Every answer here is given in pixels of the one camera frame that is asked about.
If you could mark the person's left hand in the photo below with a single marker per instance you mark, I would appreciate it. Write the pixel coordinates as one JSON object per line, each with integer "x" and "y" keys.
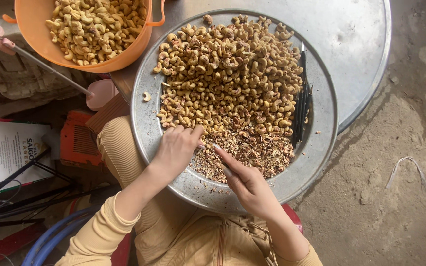
{"x": 174, "y": 155}

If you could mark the single brown-skinned cashew nut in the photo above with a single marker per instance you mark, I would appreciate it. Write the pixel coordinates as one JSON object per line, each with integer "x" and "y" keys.
{"x": 207, "y": 144}

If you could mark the person's beige ribbed clothing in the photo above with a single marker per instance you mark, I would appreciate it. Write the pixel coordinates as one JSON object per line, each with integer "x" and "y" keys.
{"x": 183, "y": 236}

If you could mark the pink stand with metal rod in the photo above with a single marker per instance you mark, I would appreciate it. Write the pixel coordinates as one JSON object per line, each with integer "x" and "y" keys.
{"x": 102, "y": 94}

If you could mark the white plastic strip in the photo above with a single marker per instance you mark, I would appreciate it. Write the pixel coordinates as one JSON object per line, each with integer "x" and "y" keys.
{"x": 398, "y": 168}

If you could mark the round dented metal tray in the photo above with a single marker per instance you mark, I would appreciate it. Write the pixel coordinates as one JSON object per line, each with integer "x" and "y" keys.
{"x": 320, "y": 111}

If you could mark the brown ribbed board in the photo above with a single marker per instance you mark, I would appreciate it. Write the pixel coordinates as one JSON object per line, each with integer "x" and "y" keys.
{"x": 109, "y": 112}

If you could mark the orange plastic crate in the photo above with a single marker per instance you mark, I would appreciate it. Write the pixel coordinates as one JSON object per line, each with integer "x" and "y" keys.
{"x": 78, "y": 140}

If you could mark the white printed carton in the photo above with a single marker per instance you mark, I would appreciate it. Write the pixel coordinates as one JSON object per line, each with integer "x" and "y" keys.
{"x": 6, "y": 155}

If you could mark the large round metal table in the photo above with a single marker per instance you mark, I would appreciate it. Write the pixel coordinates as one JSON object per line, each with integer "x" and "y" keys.
{"x": 349, "y": 44}

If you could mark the person's right hand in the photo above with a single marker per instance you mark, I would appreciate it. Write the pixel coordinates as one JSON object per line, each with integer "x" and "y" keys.
{"x": 252, "y": 188}

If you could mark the pile of cashew skin scraps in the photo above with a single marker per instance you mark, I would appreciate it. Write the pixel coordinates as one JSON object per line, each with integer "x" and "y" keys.
{"x": 257, "y": 155}

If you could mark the orange plastic basket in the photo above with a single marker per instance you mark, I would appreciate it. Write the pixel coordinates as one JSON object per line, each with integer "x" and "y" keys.
{"x": 31, "y": 33}

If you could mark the pile of unpeeled cashews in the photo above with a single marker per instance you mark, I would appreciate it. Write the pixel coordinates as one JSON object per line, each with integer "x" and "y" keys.
{"x": 231, "y": 74}

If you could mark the red plank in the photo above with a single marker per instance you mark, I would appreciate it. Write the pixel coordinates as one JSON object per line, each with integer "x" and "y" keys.
{"x": 6, "y": 247}

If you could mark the lone pale cashew kernel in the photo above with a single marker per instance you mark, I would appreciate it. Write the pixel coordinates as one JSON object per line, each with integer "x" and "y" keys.
{"x": 146, "y": 96}

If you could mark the heap of peeled cashews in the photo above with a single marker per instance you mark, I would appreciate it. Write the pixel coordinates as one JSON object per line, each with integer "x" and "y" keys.
{"x": 94, "y": 29}

